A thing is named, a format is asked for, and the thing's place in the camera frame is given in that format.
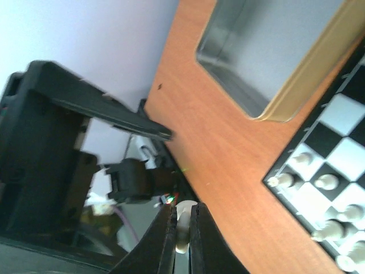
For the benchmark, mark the black and white chessboard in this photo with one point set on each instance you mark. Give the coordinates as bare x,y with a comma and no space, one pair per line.
333,133

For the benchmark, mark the green lit circuit board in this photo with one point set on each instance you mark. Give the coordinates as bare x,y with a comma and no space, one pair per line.
167,199

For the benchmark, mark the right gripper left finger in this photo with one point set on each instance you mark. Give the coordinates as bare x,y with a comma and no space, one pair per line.
155,252

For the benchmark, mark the white queenside bishop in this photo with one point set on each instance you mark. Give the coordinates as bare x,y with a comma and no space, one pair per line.
332,230

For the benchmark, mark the white rook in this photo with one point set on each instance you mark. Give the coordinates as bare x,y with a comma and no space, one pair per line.
284,180

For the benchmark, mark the white queen piece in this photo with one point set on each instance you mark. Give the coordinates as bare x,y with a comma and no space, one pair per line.
353,260

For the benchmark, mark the white pawn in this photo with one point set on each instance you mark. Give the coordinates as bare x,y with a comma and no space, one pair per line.
352,213
327,182
303,159

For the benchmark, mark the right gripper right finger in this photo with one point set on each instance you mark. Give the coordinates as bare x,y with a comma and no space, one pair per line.
208,251

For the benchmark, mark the white queenside knight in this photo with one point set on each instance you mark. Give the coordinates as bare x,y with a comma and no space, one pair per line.
183,209

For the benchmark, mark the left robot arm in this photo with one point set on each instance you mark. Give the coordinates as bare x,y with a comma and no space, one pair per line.
45,176

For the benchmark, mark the tan tray of white pieces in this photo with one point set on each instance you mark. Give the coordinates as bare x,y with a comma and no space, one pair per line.
271,56

